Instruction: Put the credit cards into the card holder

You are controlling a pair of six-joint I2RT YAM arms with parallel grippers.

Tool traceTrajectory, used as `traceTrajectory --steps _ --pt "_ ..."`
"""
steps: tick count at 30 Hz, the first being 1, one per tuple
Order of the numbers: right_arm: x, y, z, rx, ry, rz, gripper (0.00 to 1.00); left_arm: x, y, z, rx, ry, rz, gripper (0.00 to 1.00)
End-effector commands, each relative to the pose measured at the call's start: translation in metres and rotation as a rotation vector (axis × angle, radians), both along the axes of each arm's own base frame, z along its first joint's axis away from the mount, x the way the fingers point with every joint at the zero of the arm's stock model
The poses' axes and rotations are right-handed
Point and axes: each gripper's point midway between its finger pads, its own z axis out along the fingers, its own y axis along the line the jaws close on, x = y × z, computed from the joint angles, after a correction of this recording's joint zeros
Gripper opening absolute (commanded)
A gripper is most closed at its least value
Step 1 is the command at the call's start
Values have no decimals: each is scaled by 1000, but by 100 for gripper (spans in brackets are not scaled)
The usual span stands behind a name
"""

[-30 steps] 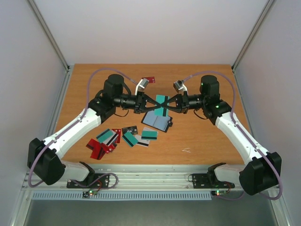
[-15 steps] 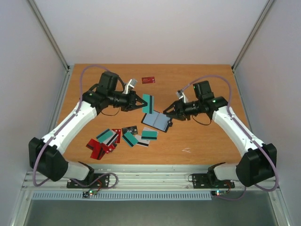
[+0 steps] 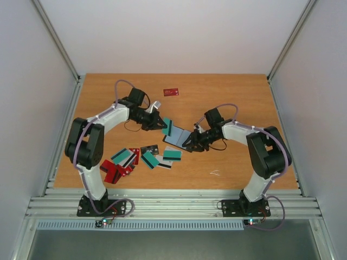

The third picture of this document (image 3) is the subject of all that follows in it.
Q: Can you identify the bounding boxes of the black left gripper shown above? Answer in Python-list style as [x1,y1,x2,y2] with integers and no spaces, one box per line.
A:
[132,109,168,131]

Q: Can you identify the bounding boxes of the teal card front bottom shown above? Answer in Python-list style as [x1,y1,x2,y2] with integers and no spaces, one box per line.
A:
[162,118,174,137]

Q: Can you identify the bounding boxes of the teal card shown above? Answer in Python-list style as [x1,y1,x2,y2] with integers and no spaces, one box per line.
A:
[111,148,131,165]
[162,118,174,137]
[163,149,182,161]
[141,151,159,170]

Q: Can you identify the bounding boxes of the black leather card holder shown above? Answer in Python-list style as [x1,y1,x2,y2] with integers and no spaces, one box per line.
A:
[163,126,191,150]

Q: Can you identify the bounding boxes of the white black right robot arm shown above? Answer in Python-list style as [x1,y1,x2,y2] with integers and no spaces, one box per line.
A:
[182,107,292,215]

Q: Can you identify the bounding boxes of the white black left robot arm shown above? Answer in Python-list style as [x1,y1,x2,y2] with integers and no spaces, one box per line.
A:
[65,88,167,216]

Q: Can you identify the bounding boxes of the black card in pile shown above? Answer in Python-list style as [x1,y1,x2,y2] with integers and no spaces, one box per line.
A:
[140,145,159,155]

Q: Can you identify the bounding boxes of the teal card right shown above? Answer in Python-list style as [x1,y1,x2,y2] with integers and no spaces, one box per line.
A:
[163,149,182,161]

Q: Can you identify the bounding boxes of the red card far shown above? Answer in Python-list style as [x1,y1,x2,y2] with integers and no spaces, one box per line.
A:
[163,88,179,96]

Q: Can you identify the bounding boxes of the small red card top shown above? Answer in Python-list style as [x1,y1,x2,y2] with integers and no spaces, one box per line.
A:
[129,148,140,165]

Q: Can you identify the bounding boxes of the white card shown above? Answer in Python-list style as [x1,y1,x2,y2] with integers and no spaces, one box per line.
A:
[155,146,177,170]

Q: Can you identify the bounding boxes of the teal card middle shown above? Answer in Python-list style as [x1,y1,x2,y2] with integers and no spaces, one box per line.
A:
[141,151,159,170]

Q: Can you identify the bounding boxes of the teal card top left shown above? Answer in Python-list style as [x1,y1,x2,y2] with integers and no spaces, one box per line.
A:
[111,148,131,165]

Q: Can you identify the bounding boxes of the red card left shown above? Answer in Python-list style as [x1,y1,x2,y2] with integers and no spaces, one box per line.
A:
[100,160,121,184]

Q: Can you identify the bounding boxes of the right controller board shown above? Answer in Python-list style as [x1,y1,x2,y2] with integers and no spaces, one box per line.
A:
[243,219,263,226]

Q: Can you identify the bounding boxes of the controller board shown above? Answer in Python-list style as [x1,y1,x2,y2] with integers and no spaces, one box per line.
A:
[243,219,263,226]
[95,219,113,228]

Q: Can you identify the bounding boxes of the left controller board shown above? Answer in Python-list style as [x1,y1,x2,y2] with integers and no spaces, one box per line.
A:
[95,219,113,228]

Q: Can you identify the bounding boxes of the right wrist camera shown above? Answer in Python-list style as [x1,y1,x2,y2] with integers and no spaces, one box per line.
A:
[194,122,205,133]

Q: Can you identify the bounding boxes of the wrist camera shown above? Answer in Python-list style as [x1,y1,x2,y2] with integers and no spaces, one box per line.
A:
[146,101,161,114]
[194,122,205,133]

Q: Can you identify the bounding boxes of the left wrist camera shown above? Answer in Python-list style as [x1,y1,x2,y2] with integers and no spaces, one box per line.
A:
[146,101,161,114]

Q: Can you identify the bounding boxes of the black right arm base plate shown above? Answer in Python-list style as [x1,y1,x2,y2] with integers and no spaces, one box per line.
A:
[221,199,271,218]

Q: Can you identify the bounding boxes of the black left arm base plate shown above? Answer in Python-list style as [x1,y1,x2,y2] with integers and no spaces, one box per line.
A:
[76,195,127,217]

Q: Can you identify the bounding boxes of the grey slotted cable duct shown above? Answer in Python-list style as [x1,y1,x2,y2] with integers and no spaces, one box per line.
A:
[36,219,244,231]

